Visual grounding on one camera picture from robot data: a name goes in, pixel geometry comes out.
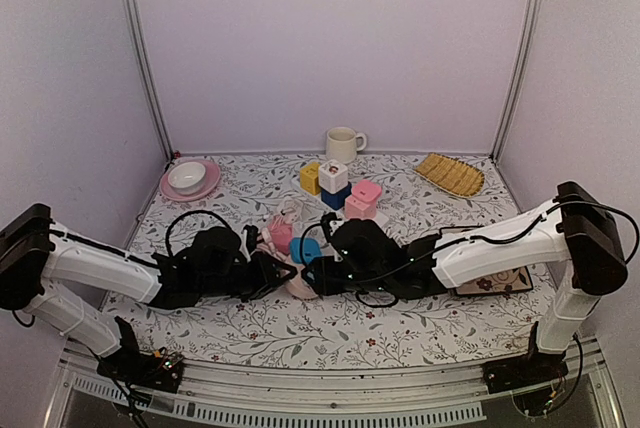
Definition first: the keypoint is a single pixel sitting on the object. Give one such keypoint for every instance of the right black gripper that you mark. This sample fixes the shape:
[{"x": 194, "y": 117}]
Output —
[{"x": 325, "y": 282}]

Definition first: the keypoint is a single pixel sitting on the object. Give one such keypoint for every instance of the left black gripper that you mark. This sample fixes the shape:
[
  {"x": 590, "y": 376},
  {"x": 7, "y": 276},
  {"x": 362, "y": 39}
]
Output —
[{"x": 266, "y": 281}]

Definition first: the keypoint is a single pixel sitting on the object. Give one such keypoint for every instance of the round pink socket with cord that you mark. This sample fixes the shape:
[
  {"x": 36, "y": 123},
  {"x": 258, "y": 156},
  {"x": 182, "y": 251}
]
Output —
[{"x": 299, "y": 289}]

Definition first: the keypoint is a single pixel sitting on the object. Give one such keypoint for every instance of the blue plug adapter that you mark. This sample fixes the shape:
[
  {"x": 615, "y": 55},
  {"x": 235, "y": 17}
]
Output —
[{"x": 303, "y": 251}]

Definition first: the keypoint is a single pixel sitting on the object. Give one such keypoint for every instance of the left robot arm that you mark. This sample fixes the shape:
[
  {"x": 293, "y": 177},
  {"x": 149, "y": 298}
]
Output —
[{"x": 39, "y": 255}]

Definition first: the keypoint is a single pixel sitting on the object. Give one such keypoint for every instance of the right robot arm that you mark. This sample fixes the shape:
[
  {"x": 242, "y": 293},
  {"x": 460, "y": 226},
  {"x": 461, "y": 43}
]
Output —
[{"x": 572, "y": 227}]

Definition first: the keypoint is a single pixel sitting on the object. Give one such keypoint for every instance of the dark blue cube socket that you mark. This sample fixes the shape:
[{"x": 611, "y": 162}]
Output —
[{"x": 336, "y": 201}]

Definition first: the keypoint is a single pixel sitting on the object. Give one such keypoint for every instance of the pink cube socket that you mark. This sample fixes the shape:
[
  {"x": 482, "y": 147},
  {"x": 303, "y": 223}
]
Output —
[{"x": 355, "y": 208}]

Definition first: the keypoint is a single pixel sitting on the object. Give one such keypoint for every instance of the yellow cube socket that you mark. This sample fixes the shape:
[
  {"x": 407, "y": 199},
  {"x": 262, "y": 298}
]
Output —
[{"x": 309, "y": 178}]

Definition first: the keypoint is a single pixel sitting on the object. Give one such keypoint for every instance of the pink plug adapter on top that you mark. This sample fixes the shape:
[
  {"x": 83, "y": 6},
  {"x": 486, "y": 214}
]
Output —
[{"x": 366, "y": 191}]

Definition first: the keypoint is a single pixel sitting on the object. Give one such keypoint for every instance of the white cube socket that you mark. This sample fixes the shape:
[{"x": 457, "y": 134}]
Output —
[{"x": 332, "y": 176}]

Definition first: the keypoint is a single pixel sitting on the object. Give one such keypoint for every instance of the pink flat power strip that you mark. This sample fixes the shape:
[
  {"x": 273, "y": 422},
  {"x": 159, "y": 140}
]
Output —
[{"x": 278, "y": 234}]

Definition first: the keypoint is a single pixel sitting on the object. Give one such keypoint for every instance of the cream ceramic mug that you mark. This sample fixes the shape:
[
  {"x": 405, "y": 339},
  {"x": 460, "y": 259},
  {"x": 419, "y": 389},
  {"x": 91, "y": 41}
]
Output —
[{"x": 343, "y": 144}]

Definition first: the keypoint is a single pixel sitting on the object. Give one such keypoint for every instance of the pink plate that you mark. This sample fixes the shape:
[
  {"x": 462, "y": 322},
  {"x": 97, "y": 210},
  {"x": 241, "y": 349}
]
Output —
[{"x": 213, "y": 174}]

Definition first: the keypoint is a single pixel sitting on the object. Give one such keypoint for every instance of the white bowl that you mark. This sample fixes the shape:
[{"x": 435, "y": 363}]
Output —
[{"x": 187, "y": 177}]

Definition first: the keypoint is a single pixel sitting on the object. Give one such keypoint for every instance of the floral table cloth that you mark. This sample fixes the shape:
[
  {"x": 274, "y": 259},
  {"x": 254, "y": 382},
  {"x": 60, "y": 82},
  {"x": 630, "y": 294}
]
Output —
[{"x": 338, "y": 332}]

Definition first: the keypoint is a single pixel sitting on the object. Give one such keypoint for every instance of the yellow woven tray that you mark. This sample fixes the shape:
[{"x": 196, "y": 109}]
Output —
[{"x": 451, "y": 175}]

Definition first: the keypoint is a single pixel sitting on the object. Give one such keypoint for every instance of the floral square coaster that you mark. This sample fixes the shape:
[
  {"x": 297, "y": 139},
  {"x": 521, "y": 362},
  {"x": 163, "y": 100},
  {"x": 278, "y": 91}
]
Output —
[{"x": 506, "y": 282}]

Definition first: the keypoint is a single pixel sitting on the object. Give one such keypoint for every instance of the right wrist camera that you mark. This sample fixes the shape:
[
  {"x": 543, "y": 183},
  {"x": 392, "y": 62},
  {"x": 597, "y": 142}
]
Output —
[{"x": 330, "y": 222}]

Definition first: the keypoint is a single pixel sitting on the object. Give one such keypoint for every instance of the white charger with cable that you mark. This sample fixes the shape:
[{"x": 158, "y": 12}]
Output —
[{"x": 291, "y": 208}]

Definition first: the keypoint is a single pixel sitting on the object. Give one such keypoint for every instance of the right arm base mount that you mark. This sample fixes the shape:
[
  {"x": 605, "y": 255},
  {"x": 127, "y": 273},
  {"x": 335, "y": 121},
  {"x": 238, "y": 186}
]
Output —
[{"x": 523, "y": 371}]

